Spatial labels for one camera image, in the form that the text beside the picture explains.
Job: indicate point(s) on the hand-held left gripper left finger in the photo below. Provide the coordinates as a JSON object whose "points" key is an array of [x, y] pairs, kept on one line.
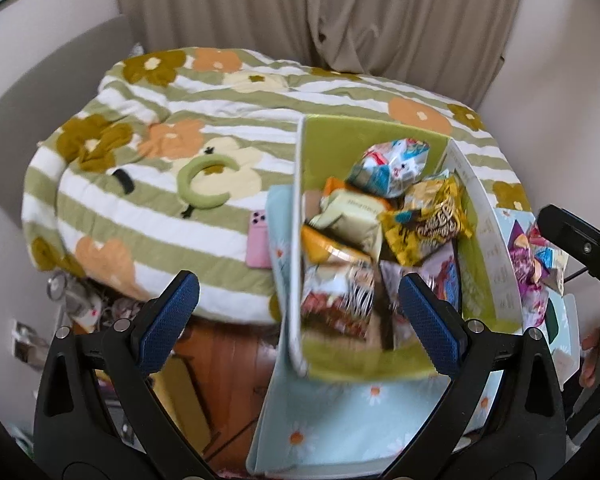
{"points": [[172, 320]]}

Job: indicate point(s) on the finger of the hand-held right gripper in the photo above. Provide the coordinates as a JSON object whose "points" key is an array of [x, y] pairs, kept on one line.
{"points": [[575, 242]]}

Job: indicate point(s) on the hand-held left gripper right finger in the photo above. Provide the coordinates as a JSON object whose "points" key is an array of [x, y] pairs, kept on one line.
{"points": [[430, 325]]}

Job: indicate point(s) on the purple cartoon print snack packet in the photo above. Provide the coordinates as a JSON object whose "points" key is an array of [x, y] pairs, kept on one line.
{"points": [[442, 272]]}

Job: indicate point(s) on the yellow zebra print snack packet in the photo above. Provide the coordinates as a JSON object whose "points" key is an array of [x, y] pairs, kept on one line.
{"points": [[340, 300]]}

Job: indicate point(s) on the yellow chocolate snack packet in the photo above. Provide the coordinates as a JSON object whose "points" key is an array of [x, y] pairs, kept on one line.
{"points": [[425, 225]]}

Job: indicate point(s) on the cream bread snack packet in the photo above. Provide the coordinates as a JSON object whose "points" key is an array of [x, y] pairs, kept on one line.
{"points": [[350, 210]]}

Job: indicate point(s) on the white and blue snack packet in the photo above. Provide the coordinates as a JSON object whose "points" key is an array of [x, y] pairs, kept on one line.
{"points": [[395, 162]]}

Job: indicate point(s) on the green cardboard box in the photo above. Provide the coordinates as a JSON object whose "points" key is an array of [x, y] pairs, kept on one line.
{"points": [[330, 140]]}

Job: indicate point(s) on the person's right hand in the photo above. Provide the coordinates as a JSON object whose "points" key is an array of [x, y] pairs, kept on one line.
{"points": [[592, 355]]}

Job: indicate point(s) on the purple and orange snack packet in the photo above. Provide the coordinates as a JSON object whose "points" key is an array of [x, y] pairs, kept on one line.
{"points": [[527, 252]]}

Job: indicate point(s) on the floor clutter pile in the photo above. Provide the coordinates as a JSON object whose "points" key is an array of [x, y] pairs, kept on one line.
{"points": [[90, 300]]}

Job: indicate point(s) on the yellow box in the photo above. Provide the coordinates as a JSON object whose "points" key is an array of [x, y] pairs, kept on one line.
{"points": [[180, 405]]}

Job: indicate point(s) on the pink phone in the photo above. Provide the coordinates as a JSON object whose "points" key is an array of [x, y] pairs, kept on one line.
{"points": [[258, 245]]}

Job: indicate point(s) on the light blue daisy tablecloth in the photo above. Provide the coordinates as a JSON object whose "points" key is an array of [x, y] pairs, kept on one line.
{"points": [[330, 410]]}

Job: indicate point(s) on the green striped floral blanket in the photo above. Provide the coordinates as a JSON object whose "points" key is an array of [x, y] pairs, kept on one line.
{"points": [[180, 110]]}

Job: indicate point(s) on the beige curtain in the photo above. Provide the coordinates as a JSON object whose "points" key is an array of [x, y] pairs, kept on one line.
{"points": [[330, 15]]}

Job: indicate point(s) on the wall socket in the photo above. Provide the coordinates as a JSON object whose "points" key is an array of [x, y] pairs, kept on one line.
{"points": [[27, 340]]}

